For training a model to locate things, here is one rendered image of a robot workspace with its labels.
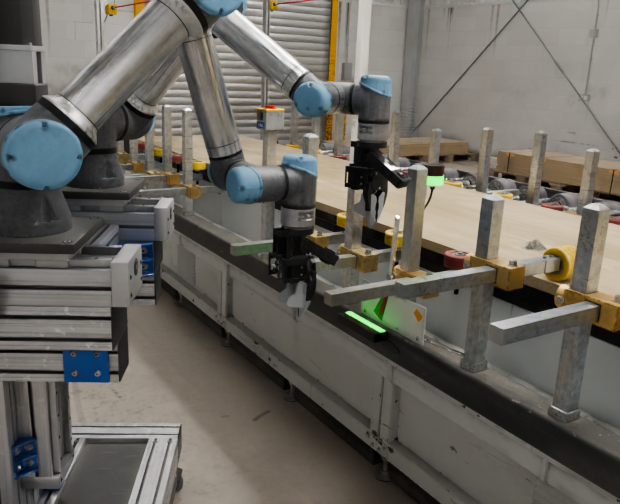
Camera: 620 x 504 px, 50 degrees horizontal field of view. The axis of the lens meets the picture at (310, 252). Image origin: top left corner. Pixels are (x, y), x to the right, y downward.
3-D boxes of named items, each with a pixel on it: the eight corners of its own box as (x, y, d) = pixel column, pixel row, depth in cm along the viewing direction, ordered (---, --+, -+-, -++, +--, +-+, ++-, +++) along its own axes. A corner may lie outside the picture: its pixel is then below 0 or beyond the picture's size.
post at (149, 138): (148, 209, 336) (146, 112, 323) (146, 207, 339) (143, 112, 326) (155, 208, 338) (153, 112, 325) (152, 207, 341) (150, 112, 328)
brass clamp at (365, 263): (361, 273, 183) (362, 256, 182) (334, 261, 194) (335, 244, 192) (379, 270, 186) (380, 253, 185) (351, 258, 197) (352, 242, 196)
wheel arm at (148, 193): (129, 201, 275) (128, 190, 273) (126, 199, 277) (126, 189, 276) (225, 194, 297) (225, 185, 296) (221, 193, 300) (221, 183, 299)
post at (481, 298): (470, 399, 154) (494, 196, 141) (459, 393, 157) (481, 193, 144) (480, 396, 156) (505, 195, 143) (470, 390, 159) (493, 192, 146)
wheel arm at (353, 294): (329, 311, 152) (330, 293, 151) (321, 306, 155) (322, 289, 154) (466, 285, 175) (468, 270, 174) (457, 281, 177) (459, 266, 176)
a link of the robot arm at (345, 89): (303, 80, 154) (348, 82, 151) (319, 79, 164) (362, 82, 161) (301, 114, 156) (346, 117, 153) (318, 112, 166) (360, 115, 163)
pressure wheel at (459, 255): (455, 300, 171) (460, 257, 167) (434, 291, 177) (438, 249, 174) (477, 296, 175) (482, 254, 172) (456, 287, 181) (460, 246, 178)
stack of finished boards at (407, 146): (468, 152, 1068) (469, 141, 1063) (351, 158, 932) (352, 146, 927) (434, 146, 1128) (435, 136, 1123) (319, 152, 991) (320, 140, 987)
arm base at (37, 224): (-27, 236, 120) (-32, 182, 117) (5, 218, 134) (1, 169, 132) (59, 238, 121) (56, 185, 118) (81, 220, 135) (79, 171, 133)
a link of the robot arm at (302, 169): (272, 153, 140) (306, 152, 145) (270, 204, 143) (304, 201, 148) (290, 158, 134) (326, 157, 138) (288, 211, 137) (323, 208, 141)
